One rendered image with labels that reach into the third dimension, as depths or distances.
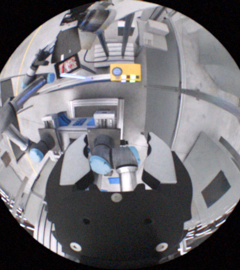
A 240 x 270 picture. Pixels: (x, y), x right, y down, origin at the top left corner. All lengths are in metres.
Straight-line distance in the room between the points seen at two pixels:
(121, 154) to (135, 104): 1.26
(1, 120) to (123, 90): 1.57
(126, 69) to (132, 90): 1.10
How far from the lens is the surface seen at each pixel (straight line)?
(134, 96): 1.62
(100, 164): 0.48
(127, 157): 0.47
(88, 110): 1.49
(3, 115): 0.49
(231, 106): 0.48
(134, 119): 1.72
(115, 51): 1.65
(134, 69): 0.54
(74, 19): 0.67
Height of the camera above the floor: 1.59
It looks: 62 degrees down
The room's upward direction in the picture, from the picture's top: 176 degrees clockwise
